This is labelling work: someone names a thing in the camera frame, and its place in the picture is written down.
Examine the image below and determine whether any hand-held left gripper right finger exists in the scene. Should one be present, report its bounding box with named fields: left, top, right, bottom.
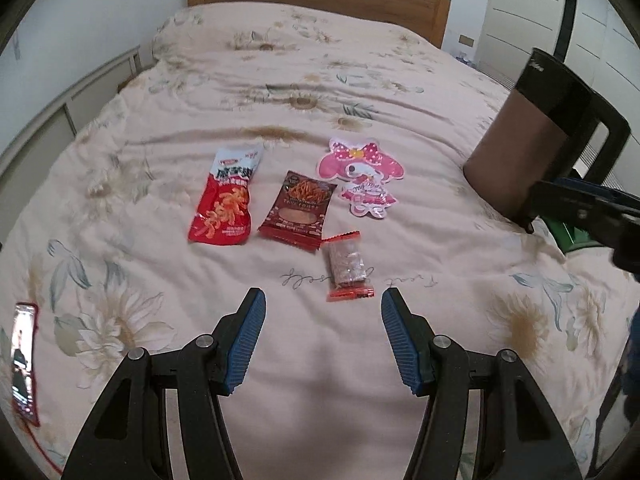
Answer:
left=381, top=290, right=583, bottom=480

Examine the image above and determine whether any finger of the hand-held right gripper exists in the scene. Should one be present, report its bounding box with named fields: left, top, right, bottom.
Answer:
left=531, top=180, right=623, bottom=243
left=554, top=176, right=628, bottom=207

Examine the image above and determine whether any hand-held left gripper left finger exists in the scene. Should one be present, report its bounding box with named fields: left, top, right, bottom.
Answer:
left=60, top=287, right=267, bottom=480

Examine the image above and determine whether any green cardboard box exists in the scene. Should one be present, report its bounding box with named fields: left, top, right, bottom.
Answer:
left=544, top=212, right=608, bottom=256

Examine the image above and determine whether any clear orange-ended snack bar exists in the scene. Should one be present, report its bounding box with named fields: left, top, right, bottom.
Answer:
left=321, top=231, right=376, bottom=303

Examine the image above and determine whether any red and white snack packet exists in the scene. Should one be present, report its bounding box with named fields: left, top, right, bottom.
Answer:
left=188, top=143, right=265, bottom=247

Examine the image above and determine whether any dark red snack packet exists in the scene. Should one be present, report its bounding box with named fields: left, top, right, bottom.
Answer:
left=257, top=170, right=337, bottom=251

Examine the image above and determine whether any pink cartoon snack packet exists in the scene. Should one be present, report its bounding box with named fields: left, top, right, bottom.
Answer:
left=318, top=136, right=407, bottom=220

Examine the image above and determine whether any brown and black kettle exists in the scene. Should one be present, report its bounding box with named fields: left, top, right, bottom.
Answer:
left=463, top=47, right=632, bottom=234

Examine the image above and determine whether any person's blue clothing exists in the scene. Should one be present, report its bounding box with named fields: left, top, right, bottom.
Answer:
left=620, top=305, right=640, bottom=411

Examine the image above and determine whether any white wardrobe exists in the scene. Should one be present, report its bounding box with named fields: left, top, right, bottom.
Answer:
left=475, top=0, right=640, bottom=196

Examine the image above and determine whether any red-cased smartphone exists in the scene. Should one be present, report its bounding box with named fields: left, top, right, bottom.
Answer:
left=9, top=301, right=42, bottom=428

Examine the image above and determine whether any floral bed sheet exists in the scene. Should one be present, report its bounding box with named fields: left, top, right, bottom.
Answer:
left=0, top=2, right=640, bottom=480

